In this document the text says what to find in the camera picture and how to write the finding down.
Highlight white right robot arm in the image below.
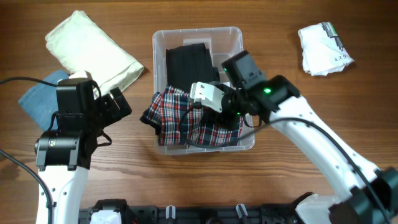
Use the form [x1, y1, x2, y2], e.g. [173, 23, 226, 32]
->
[214, 50, 397, 224]

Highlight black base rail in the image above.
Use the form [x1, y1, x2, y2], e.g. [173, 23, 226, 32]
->
[78, 199, 302, 224]

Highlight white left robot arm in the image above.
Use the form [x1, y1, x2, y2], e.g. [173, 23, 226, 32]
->
[35, 78, 132, 223]

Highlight folded blue jeans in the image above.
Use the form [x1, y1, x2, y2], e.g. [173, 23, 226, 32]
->
[18, 83, 58, 131]

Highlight plaid checkered shorts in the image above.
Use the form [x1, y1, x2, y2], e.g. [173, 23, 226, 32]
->
[140, 85, 243, 146]

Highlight folded cream cloth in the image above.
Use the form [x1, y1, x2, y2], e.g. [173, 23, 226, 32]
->
[45, 11, 144, 94]

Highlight white cloth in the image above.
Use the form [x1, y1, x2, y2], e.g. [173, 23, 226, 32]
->
[298, 22, 354, 76]

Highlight clear plastic container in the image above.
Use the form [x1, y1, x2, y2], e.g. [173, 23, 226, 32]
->
[152, 27, 255, 156]

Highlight black garment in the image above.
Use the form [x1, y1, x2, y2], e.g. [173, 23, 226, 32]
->
[166, 43, 220, 91]

